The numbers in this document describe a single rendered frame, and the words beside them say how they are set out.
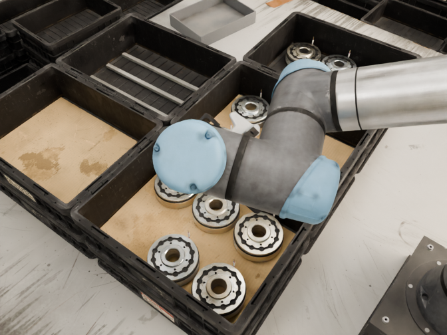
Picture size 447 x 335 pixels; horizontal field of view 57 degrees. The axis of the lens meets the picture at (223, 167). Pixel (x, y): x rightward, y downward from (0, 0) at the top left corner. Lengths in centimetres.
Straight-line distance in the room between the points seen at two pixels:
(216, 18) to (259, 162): 135
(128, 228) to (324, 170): 58
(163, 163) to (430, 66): 30
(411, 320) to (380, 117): 52
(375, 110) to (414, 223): 70
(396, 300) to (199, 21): 124
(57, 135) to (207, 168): 78
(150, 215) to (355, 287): 49
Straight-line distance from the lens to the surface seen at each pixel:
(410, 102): 49
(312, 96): 50
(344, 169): 90
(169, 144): 41
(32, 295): 106
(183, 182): 41
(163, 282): 74
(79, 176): 103
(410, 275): 96
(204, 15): 176
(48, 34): 220
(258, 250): 84
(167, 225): 91
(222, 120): 110
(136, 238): 90
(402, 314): 92
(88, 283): 103
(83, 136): 112
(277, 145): 44
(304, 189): 42
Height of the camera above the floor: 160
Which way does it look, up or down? 51 degrees down
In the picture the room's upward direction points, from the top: straight up
